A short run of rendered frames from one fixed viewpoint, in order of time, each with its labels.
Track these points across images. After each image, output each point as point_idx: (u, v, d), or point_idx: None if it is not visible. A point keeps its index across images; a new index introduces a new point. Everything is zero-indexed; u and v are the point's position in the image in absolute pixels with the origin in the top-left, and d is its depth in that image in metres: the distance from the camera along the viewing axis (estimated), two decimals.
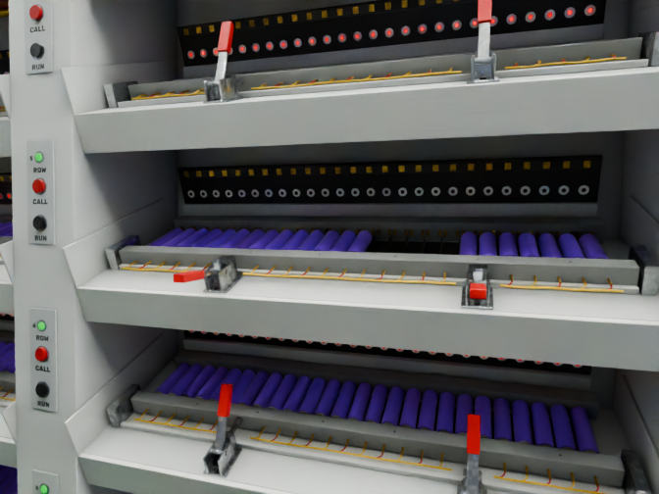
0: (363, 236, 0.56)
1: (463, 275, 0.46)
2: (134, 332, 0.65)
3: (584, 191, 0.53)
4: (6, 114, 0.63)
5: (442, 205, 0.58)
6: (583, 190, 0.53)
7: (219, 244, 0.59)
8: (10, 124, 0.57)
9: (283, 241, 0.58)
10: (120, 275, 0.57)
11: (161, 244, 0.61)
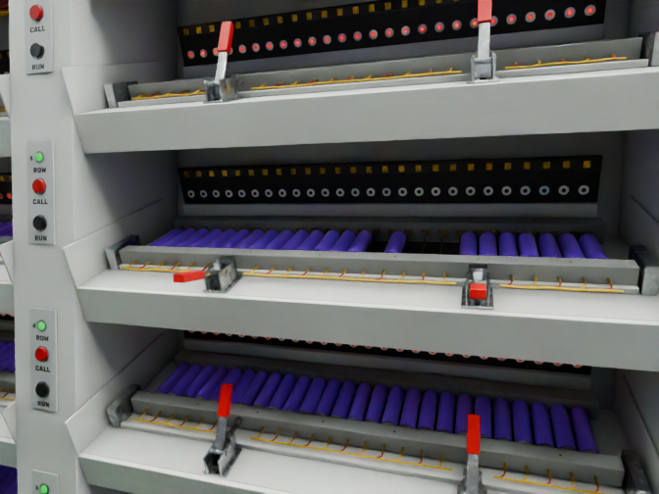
0: (363, 236, 0.56)
1: (463, 275, 0.46)
2: (134, 332, 0.65)
3: (584, 191, 0.53)
4: (6, 114, 0.63)
5: (442, 205, 0.58)
6: (583, 190, 0.53)
7: (219, 244, 0.59)
8: (10, 124, 0.57)
9: (283, 241, 0.58)
10: (120, 275, 0.57)
11: (161, 244, 0.61)
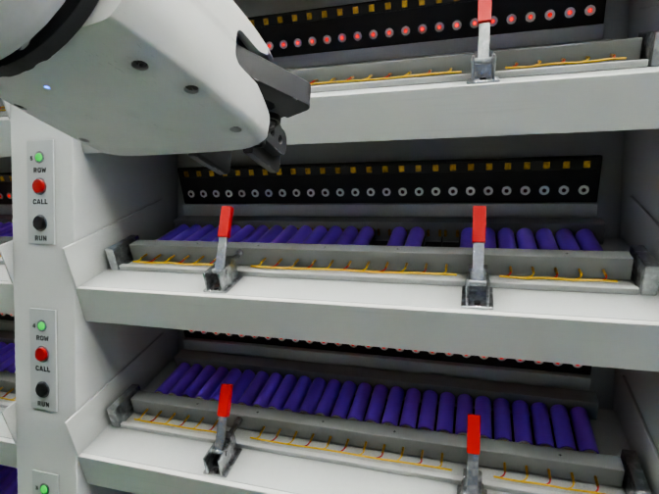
0: (366, 231, 0.57)
1: (464, 267, 0.48)
2: (134, 332, 0.65)
3: (584, 191, 0.53)
4: (6, 114, 0.63)
5: (442, 205, 0.58)
6: (583, 190, 0.53)
7: None
8: (10, 124, 0.57)
9: (287, 236, 0.59)
10: (120, 275, 0.57)
11: (168, 239, 0.62)
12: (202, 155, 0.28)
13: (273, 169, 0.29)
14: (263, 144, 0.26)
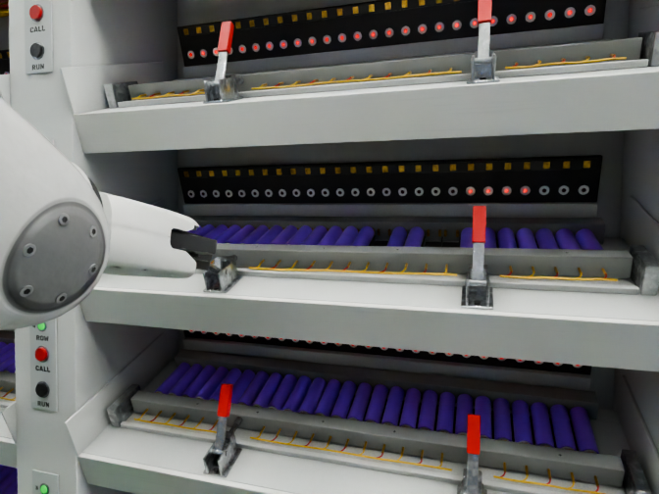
0: (366, 231, 0.57)
1: (464, 268, 0.48)
2: (134, 332, 0.65)
3: (584, 191, 0.53)
4: None
5: (442, 205, 0.58)
6: (583, 190, 0.53)
7: (225, 239, 0.60)
8: None
9: (287, 236, 0.59)
10: (120, 275, 0.57)
11: None
12: None
13: (203, 270, 0.46)
14: None
